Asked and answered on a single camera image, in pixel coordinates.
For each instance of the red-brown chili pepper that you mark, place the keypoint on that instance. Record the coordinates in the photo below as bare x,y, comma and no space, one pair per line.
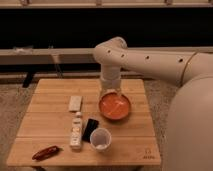
46,153

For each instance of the white plastic bottle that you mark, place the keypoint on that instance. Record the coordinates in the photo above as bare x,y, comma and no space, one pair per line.
76,131

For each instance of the clear plastic cup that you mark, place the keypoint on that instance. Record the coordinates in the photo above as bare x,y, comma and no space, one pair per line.
100,139

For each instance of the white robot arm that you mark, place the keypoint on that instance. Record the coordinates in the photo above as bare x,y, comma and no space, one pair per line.
188,142

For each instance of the wooden table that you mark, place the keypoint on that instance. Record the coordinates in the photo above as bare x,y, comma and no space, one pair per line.
47,122

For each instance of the black phone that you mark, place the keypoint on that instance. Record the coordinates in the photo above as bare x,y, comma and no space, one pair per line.
92,124

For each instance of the white rectangular box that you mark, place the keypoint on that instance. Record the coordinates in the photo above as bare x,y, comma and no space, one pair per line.
75,103

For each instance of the orange bowl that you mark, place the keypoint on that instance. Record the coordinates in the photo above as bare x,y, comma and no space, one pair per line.
114,107

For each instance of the long wooden shelf rail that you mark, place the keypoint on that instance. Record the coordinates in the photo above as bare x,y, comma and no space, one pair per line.
30,56

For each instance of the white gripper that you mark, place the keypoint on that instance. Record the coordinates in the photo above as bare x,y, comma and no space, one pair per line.
108,86

